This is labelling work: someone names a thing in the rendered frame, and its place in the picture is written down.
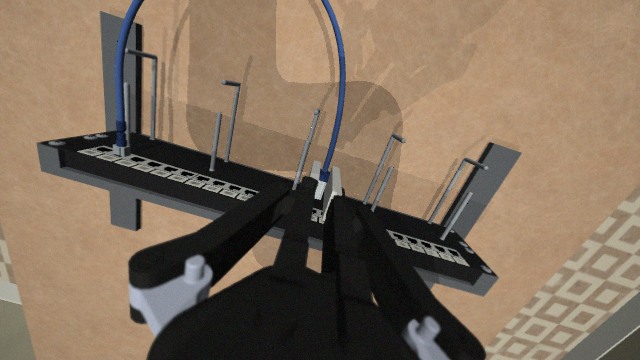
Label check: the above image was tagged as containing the dark blue cable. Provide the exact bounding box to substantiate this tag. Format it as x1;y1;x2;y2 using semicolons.
115;0;346;172

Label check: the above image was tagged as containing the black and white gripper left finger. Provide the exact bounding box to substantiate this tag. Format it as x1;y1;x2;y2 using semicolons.
128;160;321;347

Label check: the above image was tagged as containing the white network cable plug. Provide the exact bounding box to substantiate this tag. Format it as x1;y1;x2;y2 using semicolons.
315;169;330;200

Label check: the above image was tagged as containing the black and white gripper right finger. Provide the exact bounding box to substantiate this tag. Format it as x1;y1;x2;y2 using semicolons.
321;166;486;360

